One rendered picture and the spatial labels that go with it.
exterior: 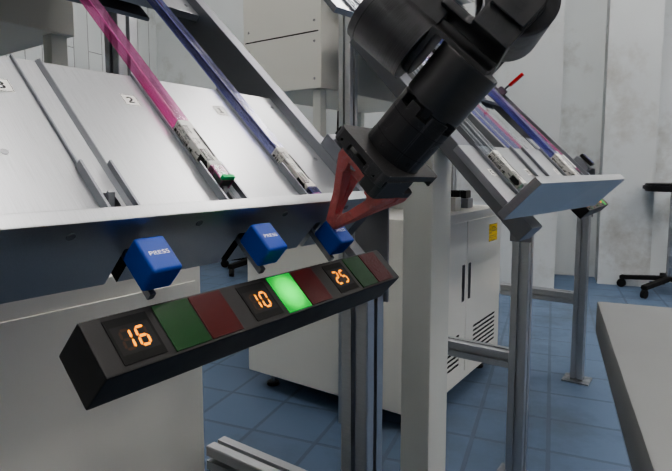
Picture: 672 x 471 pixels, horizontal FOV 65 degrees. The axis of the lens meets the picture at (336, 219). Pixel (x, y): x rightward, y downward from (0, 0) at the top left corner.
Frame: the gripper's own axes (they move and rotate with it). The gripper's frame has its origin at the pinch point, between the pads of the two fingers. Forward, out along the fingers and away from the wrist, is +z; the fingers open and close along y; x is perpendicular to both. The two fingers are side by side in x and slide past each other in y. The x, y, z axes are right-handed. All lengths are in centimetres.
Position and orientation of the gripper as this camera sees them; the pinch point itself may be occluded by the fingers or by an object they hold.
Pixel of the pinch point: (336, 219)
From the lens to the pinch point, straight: 52.9
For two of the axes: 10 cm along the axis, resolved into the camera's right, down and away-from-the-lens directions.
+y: -5.8, 0.6, -8.1
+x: 5.8, 7.4, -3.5
